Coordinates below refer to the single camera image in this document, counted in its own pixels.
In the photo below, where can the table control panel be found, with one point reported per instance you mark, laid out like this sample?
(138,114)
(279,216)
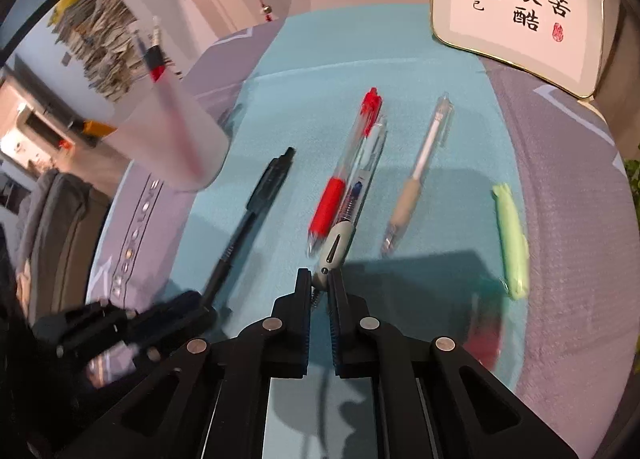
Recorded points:
(132,251)

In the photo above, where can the light green highlighter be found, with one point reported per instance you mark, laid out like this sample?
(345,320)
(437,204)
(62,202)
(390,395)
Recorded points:
(512,244)

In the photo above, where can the translucent pen cup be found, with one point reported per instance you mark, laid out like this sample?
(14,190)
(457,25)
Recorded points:
(165,149)

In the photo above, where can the framed calligraphy sign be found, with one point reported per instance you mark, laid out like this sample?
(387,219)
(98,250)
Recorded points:
(500,39)

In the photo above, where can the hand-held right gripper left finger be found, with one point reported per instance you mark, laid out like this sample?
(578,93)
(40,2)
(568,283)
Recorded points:
(303,329)

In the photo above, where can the red and black pen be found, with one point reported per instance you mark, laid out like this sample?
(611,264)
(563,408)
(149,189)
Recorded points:
(156,61)

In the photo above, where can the grey-green clip pen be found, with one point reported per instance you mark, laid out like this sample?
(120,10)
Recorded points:
(336,241)

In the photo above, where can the clear pen beige grip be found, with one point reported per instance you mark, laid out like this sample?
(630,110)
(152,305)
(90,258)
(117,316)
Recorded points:
(407,199)

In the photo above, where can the grey sofa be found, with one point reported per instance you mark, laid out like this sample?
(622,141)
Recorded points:
(55,219)

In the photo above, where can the tall stacks of books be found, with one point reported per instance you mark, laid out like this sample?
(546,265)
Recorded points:
(100,39)

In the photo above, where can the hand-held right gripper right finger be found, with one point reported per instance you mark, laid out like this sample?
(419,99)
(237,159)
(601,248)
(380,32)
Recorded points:
(336,334)

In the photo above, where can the green potted plant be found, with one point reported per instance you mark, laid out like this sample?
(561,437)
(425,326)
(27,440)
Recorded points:
(634,179)

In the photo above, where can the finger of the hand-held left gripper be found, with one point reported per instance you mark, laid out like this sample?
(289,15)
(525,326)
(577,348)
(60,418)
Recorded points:
(170,314)

